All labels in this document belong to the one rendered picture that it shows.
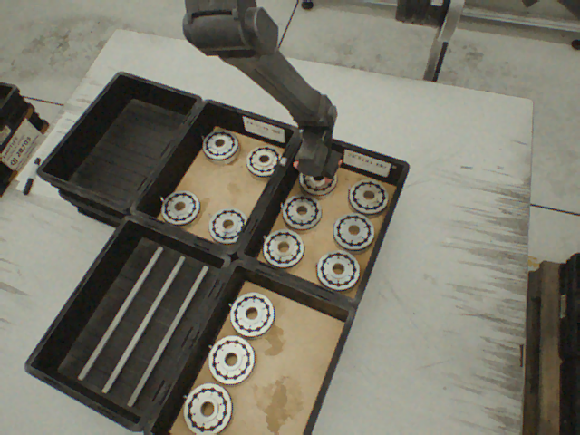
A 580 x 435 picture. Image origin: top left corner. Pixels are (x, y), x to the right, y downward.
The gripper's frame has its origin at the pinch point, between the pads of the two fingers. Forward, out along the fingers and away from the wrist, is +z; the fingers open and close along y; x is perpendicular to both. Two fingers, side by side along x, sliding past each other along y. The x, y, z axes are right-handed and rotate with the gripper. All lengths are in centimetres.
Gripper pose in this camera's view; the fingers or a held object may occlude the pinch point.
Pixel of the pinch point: (316, 176)
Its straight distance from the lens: 111.6
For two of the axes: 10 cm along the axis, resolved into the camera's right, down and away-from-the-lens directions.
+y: 9.0, 3.8, -2.2
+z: 0.1, 4.7, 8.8
